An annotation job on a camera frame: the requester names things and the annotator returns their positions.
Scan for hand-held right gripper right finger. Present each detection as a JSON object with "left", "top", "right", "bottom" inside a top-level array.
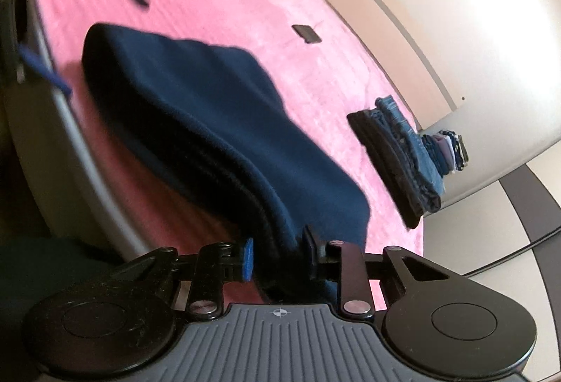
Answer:
[{"left": 302, "top": 225, "right": 452, "bottom": 320}]

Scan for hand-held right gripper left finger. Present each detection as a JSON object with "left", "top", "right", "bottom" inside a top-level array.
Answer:
[{"left": 109, "top": 238, "right": 256, "bottom": 320}]

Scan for navy blue pants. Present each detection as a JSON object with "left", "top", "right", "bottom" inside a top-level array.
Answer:
[{"left": 81, "top": 23, "right": 371, "bottom": 304}]

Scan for stack of small folded clothes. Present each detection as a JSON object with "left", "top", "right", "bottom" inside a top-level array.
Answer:
[{"left": 421, "top": 129, "right": 469, "bottom": 176}]

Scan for black folded garment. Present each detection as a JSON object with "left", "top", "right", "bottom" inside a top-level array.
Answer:
[{"left": 346, "top": 110, "right": 426, "bottom": 229}]

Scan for folded blue jeans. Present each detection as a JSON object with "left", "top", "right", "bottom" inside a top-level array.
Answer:
[{"left": 374, "top": 96, "right": 447, "bottom": 214}]

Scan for small dark flat object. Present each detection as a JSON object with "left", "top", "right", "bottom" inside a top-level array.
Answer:
[{"left": 292, "top": 25, "right": 323, "bottom": 44}]

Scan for grey bed frame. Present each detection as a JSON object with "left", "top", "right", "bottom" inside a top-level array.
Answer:
[{"left": 4, "top": 0, "right": 128, "bottom": 264}]

